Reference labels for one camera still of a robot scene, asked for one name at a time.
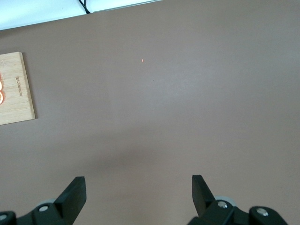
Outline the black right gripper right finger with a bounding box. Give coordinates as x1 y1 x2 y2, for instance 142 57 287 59
187 174 249 225

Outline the bamboo cutting board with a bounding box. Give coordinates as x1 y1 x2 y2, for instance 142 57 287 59
0 52 36 126

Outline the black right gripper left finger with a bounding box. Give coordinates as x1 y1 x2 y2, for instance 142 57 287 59
16 176 87 225

